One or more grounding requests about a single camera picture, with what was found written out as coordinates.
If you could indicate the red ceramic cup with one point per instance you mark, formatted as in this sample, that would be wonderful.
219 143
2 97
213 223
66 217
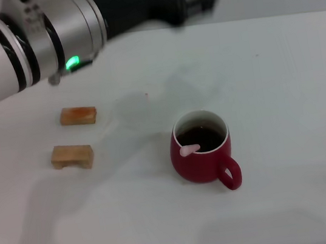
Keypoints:
194 169

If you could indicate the orange stained flat wooden block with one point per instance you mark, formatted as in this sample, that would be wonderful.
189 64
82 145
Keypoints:
77 116

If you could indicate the dark coffee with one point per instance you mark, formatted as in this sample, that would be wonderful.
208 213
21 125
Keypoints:
205 137

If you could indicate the notched wooden block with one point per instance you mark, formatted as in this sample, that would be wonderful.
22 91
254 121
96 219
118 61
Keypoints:
71 155

